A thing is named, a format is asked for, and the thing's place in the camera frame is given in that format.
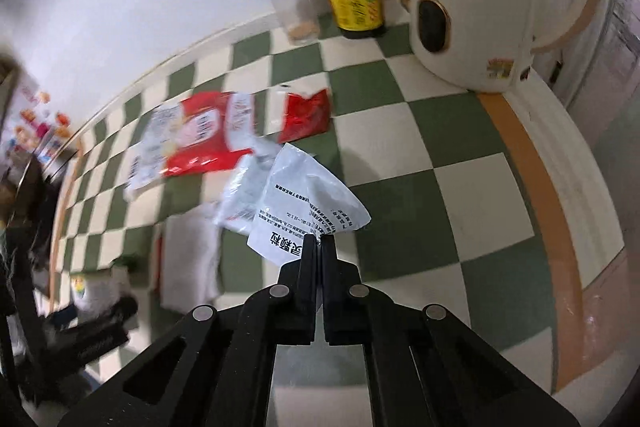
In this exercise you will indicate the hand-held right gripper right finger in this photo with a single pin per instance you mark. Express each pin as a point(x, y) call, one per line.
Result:
point(330, 277)

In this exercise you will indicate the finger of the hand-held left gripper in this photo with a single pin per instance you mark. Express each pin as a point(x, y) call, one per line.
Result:
point(102, 343)
point(100, 314)

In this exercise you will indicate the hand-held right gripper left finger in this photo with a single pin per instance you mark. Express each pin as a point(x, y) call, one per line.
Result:
point(306, 277)

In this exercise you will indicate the small white packet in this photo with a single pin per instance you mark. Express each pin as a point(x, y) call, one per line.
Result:
point(97, 289)

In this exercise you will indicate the white printed paper packet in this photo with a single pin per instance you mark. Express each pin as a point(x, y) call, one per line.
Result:
point(300, 192)

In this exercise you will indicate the white plastic packet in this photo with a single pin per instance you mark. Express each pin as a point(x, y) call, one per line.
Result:
point(240, 202)

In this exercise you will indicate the red sachet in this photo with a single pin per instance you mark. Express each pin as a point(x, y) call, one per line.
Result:
point(305, 117)

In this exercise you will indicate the red and white snack bag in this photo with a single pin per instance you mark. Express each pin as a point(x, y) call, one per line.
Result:
point(200, 132)

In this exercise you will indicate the green white checkered mat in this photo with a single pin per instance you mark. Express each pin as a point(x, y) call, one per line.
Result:
point(440, 132)

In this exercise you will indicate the glass jar with brown lid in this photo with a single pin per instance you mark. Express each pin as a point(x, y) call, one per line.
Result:
point(292, 7)

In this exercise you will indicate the festive wall sticker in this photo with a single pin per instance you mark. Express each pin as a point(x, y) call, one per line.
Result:
point(45, 127)

